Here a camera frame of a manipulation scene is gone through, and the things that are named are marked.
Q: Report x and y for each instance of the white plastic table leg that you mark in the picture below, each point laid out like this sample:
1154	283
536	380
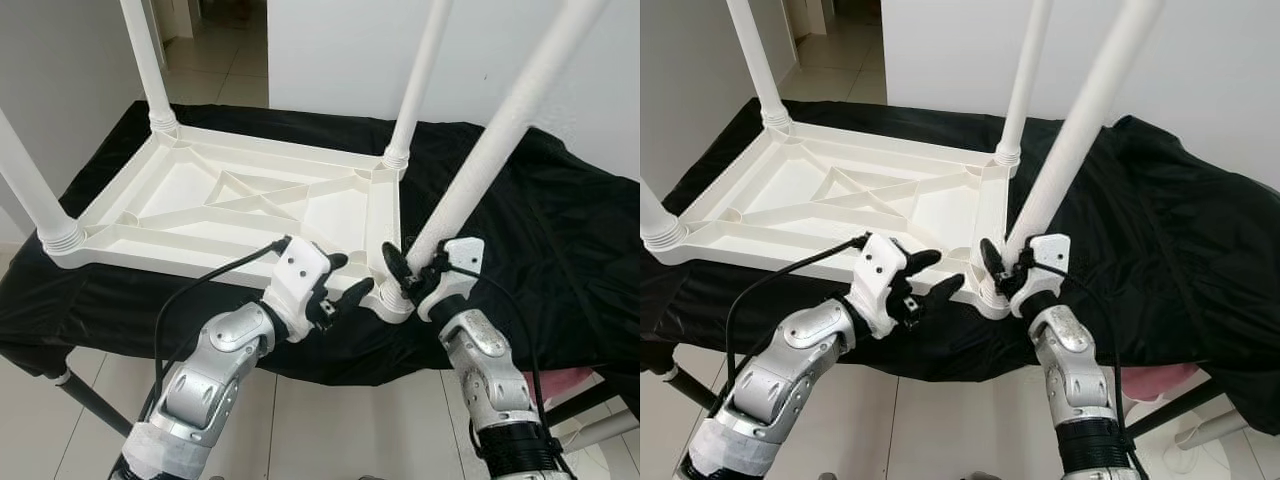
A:
655	225
500	130
420	70
145	60
1025	70
1085	120
30	190
755	60

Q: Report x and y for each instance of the pink cushion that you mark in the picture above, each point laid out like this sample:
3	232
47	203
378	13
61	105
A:
1160	378
565	383

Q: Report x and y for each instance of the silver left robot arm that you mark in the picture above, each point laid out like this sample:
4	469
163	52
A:
215	370
790	370

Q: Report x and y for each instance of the white plastic table top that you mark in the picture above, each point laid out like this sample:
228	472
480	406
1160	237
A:
180	190
790	190

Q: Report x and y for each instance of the black table cloth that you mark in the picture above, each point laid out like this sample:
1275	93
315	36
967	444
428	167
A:
560	280
1200	280

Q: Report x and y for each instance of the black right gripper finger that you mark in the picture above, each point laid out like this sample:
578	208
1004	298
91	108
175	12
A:
396	267
991	262

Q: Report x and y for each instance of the white plastic pipe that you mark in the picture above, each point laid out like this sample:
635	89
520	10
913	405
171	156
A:
600	430
1210	430

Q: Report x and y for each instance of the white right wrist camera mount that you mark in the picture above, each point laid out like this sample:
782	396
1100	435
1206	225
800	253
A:
1050	250
462	255

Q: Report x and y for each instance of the white door frame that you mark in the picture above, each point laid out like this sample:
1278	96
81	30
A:
183	12
820	12

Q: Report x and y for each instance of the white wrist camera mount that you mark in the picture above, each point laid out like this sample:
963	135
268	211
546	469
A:
1050	250
300	272
462	255
882	268

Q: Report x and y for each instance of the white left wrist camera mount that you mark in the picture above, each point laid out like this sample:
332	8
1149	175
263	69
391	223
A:
300	272
882	268

